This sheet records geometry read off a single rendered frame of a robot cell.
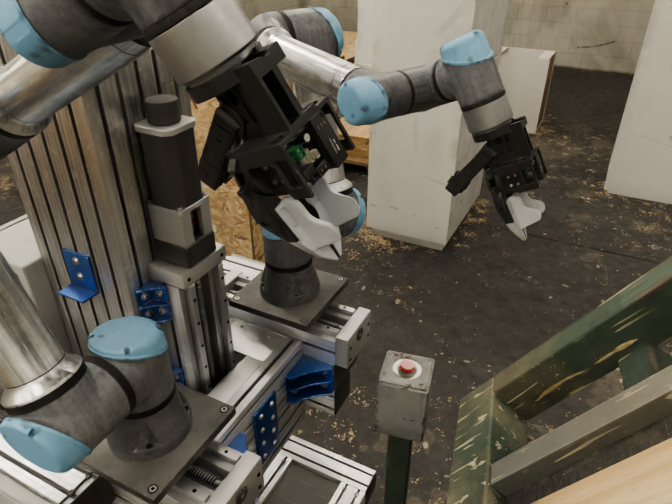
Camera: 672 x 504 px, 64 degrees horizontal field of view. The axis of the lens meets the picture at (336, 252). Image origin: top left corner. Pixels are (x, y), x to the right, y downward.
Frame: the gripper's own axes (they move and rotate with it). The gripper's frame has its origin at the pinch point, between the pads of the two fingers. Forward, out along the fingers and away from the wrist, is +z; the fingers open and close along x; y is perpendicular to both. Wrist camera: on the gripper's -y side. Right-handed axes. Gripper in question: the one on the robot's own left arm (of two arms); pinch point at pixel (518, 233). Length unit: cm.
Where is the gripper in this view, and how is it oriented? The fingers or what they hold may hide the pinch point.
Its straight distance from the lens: 102.9
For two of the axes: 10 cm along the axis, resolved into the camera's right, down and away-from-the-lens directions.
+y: 7.7, -1.8, -6.1
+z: 4.1, 8.7, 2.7
